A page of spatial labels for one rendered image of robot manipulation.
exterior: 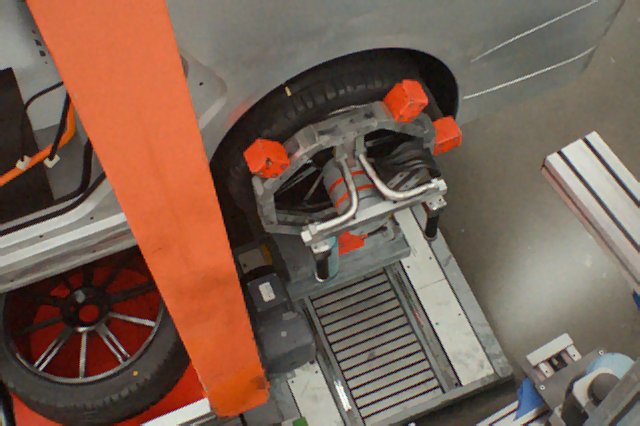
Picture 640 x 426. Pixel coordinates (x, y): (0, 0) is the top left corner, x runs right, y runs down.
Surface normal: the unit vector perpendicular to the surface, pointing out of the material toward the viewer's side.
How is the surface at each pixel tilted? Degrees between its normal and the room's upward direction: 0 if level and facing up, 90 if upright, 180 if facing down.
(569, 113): 0
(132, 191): 90
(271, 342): 0
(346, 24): 90
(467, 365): 0
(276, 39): 90
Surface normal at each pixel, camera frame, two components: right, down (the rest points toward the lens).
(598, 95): -0.03, -0.47
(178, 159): 0.38, 0.81
